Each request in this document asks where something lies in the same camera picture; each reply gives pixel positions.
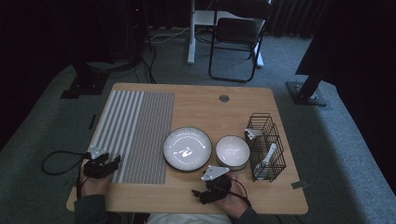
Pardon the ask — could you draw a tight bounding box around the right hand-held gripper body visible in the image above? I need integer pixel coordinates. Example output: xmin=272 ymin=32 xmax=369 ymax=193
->
xmin=201 ymin=165 xmax=233 ymax=200

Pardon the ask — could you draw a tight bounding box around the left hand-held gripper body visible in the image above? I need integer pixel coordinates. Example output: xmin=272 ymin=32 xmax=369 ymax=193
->
xmin=82 ymin=145 xmax=110 ymax=180

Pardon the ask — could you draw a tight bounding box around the white bowl with dark rim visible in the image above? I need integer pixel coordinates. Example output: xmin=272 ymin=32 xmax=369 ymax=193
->
xmin=215 ymin=135 xmax=251 ymax=172

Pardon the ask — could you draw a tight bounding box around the white plate with dark rim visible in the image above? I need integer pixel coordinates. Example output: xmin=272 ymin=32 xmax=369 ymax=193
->
xmin=163 ymin=126 xmax=213 ymax=173

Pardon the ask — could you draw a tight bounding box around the black wire basket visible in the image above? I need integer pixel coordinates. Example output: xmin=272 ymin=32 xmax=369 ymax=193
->
xmin=245 ymin=112 xmax=288 ymax=183

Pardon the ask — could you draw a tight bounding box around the person's left hand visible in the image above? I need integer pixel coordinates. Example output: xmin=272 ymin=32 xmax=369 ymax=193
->
xmin=79 ymin=169 xmax=115 ymax=198

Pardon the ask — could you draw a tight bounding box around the person's right hand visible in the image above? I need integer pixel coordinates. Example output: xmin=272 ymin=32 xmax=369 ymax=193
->
xmin=218 ymin=178 xmax=250 ymax=218

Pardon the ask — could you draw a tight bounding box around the person's white clothing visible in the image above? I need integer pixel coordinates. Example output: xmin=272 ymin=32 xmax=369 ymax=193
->
xmin=146 ymin=213 xmax=233 ymax=224

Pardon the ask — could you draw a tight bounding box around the grey striped placemat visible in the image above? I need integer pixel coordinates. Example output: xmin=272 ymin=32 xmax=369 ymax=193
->
xmin=92 ymin=90 xmax=176 ymax=185

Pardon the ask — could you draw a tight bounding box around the white ceramic spoon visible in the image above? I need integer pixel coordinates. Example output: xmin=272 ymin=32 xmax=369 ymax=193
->
xmin=253 ymin=142 xmax=278 ymax=181

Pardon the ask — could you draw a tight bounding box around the black stand base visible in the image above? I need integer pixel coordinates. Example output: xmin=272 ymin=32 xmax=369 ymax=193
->
xmin=60 ymin=60 xmax=110 ymax=100

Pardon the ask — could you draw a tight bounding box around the black stand with metal foot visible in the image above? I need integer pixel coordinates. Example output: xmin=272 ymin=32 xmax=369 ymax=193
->
xmin=286 ymin=73 xmax=329 ymax=107

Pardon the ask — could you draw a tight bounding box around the black folding chair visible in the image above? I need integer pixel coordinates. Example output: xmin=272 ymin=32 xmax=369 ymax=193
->
xmin=207 ymin=0 xmax=274 ymax=84

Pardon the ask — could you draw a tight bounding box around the dark pleated curtain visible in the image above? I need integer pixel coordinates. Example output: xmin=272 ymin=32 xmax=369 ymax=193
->
xmin=267 ymin=0 xmax=332 ymax=39

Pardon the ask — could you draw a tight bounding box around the black cloth drape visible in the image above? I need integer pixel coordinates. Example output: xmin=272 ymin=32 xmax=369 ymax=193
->
xmin=295 ymin=0 xmax=396 ymax=190

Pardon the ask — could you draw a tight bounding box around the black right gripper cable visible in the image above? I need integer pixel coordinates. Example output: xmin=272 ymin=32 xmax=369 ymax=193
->
xmin=228 ymin=178 xmax=252 ymax=208

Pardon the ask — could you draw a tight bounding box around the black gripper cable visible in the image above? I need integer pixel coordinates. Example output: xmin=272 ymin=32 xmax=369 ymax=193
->
xmin=228 ymin=178 xmax=252 ymax=208
xmin=41 ymin=150 xmax=92 ymax=200

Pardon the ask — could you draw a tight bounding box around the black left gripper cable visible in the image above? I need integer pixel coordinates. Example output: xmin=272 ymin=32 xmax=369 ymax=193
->
xmin=41 ymin=150 xmax=92 ymax=200

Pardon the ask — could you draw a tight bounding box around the black floor cable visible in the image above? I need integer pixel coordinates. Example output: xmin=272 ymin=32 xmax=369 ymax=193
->
xmin=134 ymin=40 xmax=158 ymax=85

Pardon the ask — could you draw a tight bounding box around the white floor cable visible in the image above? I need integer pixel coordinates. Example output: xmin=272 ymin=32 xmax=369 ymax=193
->
xmin=145 ymin=26 xmax=191 ymax=45

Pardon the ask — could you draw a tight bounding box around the white desk frame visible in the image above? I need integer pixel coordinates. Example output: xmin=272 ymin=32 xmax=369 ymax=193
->
xmin=186 ymin=0 xmax=265 ymax=69

